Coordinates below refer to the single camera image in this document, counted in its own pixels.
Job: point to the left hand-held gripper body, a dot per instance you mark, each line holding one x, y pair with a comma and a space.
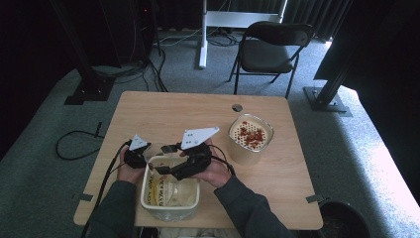
137, 155

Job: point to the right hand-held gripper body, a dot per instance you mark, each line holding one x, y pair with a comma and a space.
196, 158

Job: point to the cream square plastic bin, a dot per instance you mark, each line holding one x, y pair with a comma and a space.
171, 211

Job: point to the person's left hand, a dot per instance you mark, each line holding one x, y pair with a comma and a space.
127, 173

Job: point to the person's right hand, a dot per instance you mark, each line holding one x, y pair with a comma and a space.
216, 173

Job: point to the round beige perforated-lid container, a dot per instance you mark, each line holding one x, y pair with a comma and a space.
244, 155

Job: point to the pile of red bits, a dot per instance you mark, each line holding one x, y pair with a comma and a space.
251, 136

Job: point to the grey tape strip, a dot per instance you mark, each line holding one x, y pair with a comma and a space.
83, 197
315, 198

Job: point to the person's lap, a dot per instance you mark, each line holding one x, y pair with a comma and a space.
198, 233

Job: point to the black metal stand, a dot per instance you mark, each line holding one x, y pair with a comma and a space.
89, 89
325, 100

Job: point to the black computer tower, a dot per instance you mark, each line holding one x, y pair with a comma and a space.
132, 33

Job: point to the black folding chair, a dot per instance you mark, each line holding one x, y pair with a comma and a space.
267, 54

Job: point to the black round bin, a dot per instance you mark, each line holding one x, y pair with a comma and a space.
343, 219

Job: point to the dark curtain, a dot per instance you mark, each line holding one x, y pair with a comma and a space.
313, 13

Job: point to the white desk frame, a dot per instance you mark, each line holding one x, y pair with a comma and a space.
231, 19

